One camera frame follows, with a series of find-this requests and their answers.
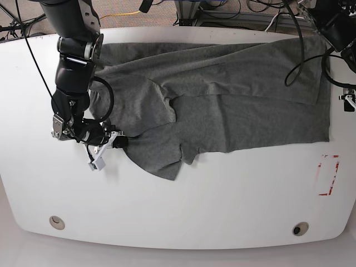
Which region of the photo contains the yellow cable on floor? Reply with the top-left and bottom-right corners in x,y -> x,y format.
98,10 -> 141,21

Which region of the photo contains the black tripod stand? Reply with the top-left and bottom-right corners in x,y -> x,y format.
1,4 -> 47,42

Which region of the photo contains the right table cable grommet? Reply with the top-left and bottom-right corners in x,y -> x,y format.
292,222 -> 309,236

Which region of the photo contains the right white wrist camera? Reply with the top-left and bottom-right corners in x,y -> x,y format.
86,131 -> 119,171

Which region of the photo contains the grey T-shirt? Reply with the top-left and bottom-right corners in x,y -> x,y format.
96,36 -> 330,180

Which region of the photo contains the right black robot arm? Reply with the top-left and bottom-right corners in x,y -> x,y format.
40,0 -> 116,146

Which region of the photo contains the red tape rectangle marking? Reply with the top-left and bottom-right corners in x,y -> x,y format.
315,155 -> 340,196

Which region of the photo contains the table cable grommet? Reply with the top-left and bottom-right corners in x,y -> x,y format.
292,222 -> 309,236
49,216 -> 65,230

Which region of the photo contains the aluminium frame stand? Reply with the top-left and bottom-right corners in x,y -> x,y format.
174,1 -> 295,28

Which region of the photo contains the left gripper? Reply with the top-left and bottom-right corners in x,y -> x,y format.
339,88 -> 356,111

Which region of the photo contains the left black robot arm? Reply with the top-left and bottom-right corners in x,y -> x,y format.
298,0 -> 355,112

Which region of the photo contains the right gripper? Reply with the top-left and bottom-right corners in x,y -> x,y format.
73,123 -> 128,149

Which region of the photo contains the left table cable grommet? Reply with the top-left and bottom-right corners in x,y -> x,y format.
49,216 -> 65,230

